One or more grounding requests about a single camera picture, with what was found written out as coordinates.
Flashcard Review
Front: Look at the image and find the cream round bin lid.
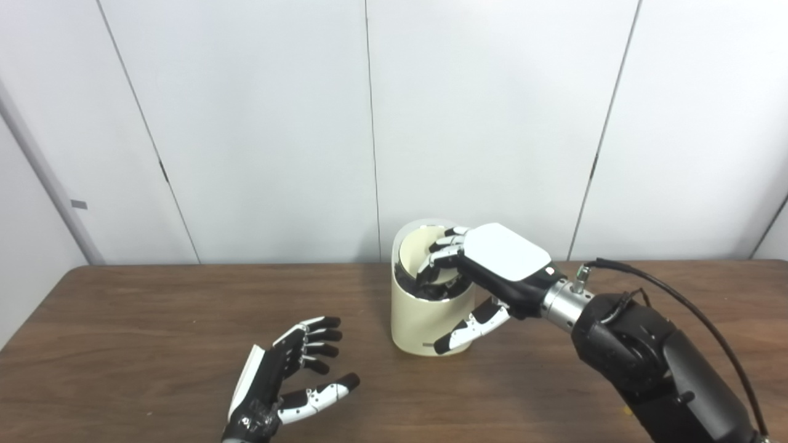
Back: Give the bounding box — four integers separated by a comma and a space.
399, 226, 459, 287

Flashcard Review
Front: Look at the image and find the black bin liner bag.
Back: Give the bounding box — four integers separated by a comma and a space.
394, 265, 472, 302

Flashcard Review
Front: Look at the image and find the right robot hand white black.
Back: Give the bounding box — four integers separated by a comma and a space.
416, 223, 567, 356

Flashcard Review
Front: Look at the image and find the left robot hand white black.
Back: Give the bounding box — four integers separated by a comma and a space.
222, 316, 361, 442

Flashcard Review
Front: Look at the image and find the grey wall corner post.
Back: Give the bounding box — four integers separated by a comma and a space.
0, 80, 105, 265

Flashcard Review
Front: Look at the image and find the cream-colored round bin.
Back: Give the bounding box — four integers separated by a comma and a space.
390, 218, 476, 356

